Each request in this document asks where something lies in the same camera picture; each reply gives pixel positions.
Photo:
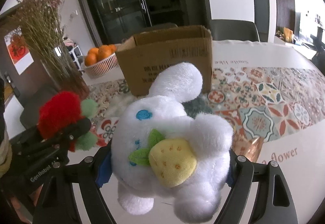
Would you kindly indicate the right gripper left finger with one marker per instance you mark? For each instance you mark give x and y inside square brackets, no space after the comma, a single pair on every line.
[57,202]

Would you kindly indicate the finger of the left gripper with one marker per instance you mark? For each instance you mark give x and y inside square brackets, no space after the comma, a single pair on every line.
[60,133]

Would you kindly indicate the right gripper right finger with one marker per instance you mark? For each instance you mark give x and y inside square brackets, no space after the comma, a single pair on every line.
[273,202]

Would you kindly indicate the red plush strawberry toy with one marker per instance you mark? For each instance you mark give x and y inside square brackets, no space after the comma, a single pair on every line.
[67,107]

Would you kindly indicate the white plush dog toy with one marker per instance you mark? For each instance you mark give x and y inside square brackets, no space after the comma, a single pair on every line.
[158,150]

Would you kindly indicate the teal fuzzy glove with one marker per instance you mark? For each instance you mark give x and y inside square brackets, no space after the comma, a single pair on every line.
[196,106]

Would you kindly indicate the glass vase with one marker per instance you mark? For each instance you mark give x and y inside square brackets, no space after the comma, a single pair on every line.
[63,71]

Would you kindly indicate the crinkled biscuit packet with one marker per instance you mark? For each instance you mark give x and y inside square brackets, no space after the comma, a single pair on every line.
[251,149]

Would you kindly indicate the white basket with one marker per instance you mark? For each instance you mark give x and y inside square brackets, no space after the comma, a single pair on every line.
[102,67]

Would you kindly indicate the orange fruit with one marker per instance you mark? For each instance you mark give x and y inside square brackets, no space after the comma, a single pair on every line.
[91,59]
[94,51]
[104,52]

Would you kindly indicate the brown cardboard box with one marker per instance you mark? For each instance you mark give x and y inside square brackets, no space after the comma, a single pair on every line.
[143,56]

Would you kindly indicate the patterned tablecloth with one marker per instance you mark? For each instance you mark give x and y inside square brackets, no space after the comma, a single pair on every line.
[262,89]

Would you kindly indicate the dried flower bouquet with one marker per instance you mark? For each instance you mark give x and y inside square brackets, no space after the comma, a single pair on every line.
[39,23]

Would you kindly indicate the dark grey chair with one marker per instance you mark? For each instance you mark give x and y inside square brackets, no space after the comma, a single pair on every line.
[226,29]

